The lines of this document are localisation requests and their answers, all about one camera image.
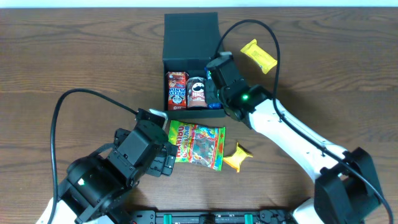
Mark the green Haribo gummy bag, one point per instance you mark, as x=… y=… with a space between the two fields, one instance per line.
x=198 y=144

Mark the small Pringles can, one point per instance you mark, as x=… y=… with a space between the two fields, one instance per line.
x=196 y=93

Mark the red Hello Panda box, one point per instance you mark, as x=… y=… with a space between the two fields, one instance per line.
x=177 y=90

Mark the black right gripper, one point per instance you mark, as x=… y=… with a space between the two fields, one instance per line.
x=214 y=84

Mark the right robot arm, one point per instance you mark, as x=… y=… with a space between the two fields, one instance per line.
x=347 y=188

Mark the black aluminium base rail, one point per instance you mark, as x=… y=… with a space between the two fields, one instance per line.
x=268 y=216

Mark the black open gift box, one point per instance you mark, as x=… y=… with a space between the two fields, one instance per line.
x=190 y=40

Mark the small yellow snack packet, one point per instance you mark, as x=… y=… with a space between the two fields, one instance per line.
x=235 y=160

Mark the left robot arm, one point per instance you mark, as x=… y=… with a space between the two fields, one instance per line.
x=97 y=185

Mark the blue Oreo cookie pack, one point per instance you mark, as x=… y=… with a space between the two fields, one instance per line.
x=211 y=98

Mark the yellow snack bar wrapper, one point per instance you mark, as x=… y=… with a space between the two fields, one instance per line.
x=265 y=61

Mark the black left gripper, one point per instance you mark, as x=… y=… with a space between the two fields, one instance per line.
x=166 y=158

